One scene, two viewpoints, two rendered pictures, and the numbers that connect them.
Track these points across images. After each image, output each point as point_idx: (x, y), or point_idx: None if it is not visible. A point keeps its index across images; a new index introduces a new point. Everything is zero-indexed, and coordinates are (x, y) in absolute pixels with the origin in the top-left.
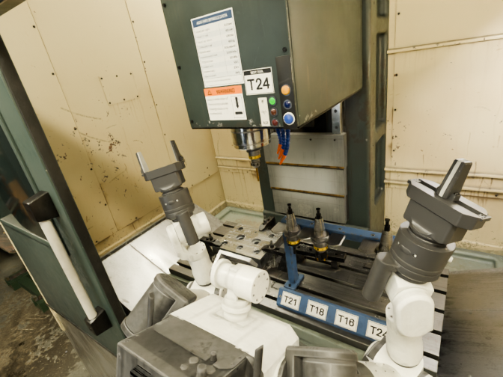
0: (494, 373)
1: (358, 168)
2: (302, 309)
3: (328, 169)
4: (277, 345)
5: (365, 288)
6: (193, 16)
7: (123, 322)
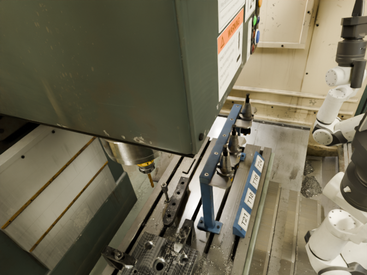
0: (249, 139)
1: None
2: (249, 210)
3: (84, 149)
4: None
5: (361, 82)
6: None
7: None
